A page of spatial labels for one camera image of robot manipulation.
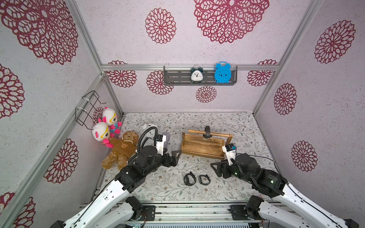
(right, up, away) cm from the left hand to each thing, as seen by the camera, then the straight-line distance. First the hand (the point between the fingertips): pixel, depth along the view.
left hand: (173, 151), depth 71 cm
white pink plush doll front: (-44, +9, +13) cm, 46 cm away
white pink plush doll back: (-43, +18, +22) cm, 52 cm away
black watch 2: (+7, -18, +11) cm, 22 cm away
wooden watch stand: (+13, 0, +29) cm, 32 cm away
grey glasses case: (-6, +5, +33) cm, 34 cm away
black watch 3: (+15, -20, +11) cm, 27 cm away
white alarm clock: (-21, +13, +26) cm, 36 cm away
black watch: (+18, +8, +7) cm, 21 cm away
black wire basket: (-48, +18, +4) cm, 51 cm away
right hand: (+21, -5, -1) cm, 21 cm away
